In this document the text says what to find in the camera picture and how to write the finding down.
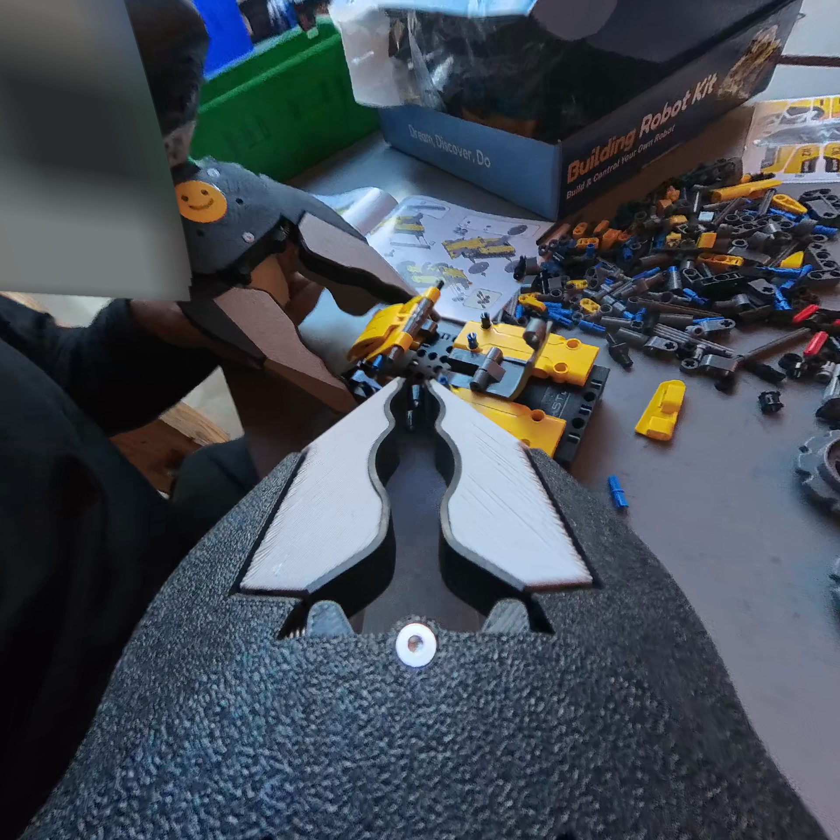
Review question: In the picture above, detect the yellow panel piece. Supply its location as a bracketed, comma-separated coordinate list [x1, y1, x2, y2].
[634, 379, 687, 442]

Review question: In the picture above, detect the blue plastic bin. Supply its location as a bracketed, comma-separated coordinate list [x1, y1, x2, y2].
[193, 0, 263, 80]

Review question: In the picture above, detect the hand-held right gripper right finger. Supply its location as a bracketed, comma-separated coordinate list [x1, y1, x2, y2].
[425, 379, 596, 593]

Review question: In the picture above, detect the plastic bag of parts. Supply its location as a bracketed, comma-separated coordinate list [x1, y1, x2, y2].
[328, 0, 572, 126]

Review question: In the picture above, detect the open instruction booklet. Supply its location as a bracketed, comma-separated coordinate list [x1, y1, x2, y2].
[315, 187, 555, 322]

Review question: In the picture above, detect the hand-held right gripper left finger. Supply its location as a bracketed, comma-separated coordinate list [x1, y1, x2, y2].
[238, 378, 408, 597]

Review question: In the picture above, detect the person's black clothed body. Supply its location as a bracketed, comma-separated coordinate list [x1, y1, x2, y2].
[0, 341, 263, 840]

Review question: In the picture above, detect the blue kit box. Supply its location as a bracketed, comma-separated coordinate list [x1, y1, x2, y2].
[328, 0, 805, 223]

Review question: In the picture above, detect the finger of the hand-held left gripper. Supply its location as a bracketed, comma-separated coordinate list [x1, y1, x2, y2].
[289, 211, 441, 322]
[177, 285, 361, 416]

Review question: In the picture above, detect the person's left hand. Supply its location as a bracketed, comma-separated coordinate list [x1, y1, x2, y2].
[128, 298, 266, 376]

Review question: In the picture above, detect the yellow grey toy vehicle model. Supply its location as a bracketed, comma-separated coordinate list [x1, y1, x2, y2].
[344, 279, 611, 467]

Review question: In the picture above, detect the cluster of grey toy wheels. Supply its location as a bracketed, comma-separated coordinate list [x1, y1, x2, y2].
[793, 430, 840, 595]

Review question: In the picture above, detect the yellow printed leaflet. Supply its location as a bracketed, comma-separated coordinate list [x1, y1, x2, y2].
[742, 95, 840, 185]

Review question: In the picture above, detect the pile of small building parts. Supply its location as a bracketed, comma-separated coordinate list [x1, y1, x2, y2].
[512, 157, 840, 421]

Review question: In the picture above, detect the green plastic bin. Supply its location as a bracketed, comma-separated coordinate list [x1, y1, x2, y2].
[190, 16, 382, 185]

